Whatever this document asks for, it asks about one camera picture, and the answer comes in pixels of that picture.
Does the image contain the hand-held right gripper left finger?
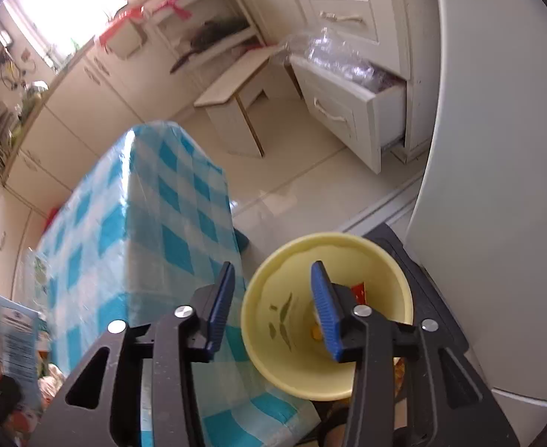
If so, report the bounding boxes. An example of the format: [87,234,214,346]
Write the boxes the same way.
[31,261,237,447]

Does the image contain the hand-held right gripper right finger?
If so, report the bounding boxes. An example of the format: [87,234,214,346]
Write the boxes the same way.
[311,261,521,447]

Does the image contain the yellow plastic bowl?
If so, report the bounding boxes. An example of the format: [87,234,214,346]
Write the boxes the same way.
[240,232,414,401]

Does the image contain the blue checked tablecloth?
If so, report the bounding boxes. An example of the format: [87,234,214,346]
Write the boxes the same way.
[34,121,323,447]

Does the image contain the white open drawer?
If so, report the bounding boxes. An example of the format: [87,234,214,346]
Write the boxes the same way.
[289,53,409,175]

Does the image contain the printed paper leaflet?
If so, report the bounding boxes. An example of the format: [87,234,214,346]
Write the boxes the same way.
[0,293,44,410]

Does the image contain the small wooden stool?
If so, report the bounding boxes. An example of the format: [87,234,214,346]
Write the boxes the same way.
[193,45,286,158]

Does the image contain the white refrigerator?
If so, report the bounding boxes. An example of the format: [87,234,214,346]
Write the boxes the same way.
[404,0,547,410]

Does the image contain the white kitchen base cabinets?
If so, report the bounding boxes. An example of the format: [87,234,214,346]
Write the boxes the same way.
[0,42,200,299]

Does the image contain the clear plastic bags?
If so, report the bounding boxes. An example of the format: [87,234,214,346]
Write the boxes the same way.
[273,28,402,94]

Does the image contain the dark frying pan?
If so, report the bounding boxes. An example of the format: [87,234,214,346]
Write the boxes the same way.
[170,18,251,73]

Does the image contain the white bag with red trim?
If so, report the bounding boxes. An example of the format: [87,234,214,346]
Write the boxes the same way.
[99,4,148,61]

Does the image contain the bright window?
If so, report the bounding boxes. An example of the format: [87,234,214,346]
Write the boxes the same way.
[3,0,181,66]

